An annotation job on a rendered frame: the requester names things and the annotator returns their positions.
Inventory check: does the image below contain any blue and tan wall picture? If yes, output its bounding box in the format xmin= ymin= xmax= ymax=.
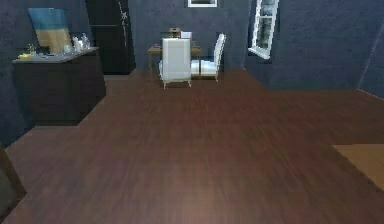
xmin=27 ymin=7 xmax=73 ymax=55

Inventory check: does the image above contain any white jug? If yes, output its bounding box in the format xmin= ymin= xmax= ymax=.
xmin=72 ymin=36 xmax=84 ymax=53

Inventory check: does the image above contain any black fridge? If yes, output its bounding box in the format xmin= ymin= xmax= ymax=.
xmin=85 ymin=0 xmax=137 ymax=76

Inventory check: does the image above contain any fridge door handle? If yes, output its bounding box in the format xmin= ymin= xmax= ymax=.
xmin=118 ymin=0 xmax=129 ymax=48

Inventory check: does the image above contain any dark brown kitchen counter cabinet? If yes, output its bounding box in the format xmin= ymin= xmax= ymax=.
xmin=12 ymin=46 xmax=107 ymax=127

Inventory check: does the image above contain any white framed wall picture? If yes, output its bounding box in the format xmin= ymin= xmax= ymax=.
xmin=187 ymin=0 xmax=218 ymax=8

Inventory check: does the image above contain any brown wooden dining table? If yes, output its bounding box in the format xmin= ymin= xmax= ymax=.
xmin=147 ymin=44 xmax=203 ymax=81

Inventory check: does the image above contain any white dining chair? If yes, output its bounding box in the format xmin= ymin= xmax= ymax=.
xmin=158 ymin=37 xmax=193 ymax=90
xmin=199 ymin=32 xmax=227 ymax=83

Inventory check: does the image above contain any white framed window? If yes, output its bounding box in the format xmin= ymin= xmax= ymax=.
xmin=247 ymin=0 xmax=280 ymax=60

